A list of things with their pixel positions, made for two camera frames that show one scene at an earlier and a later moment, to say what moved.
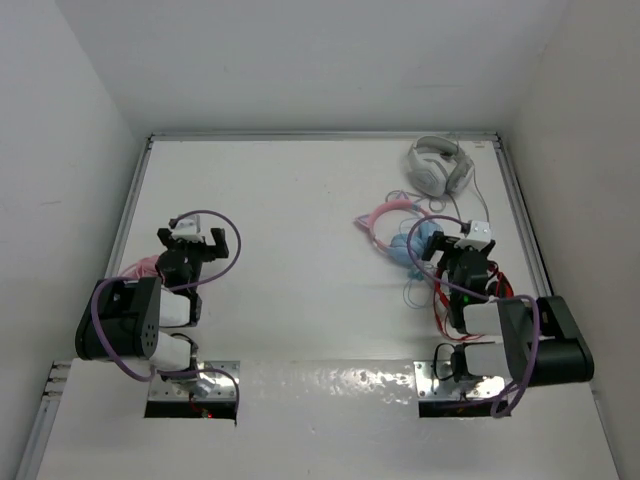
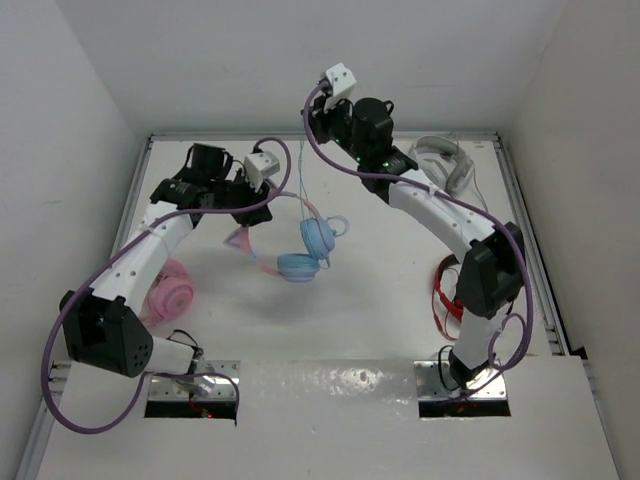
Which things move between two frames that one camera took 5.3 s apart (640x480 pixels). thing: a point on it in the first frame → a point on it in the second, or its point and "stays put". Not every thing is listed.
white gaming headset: x=438 y=166 stays put
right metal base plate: x=435 y=381 stays put
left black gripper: x=210 y=251 → x=252 y=215
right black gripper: x=436 y=243 → x=319 y=118
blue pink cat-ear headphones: x=409 y=247 → x=317 y=238
